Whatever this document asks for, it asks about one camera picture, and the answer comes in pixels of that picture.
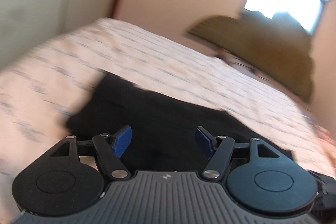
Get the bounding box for black pants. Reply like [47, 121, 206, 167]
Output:
[65, 72, 295, 172]

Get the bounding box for white script-print bedspread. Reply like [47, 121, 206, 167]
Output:
[1, 19, 335, 223]

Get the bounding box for olive tufted headboard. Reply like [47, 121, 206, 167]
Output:
[187, 12, 313, 102]

